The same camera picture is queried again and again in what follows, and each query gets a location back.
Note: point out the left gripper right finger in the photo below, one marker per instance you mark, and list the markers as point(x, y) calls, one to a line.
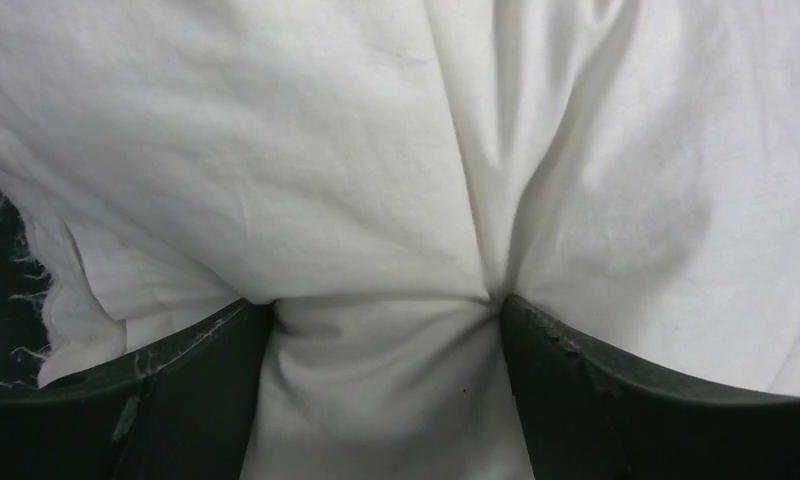
point(592, 411)

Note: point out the white pillow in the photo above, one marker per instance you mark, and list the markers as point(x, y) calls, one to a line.
point(386, 172)

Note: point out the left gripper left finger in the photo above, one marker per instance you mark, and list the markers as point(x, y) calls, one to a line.
point(179, 408)

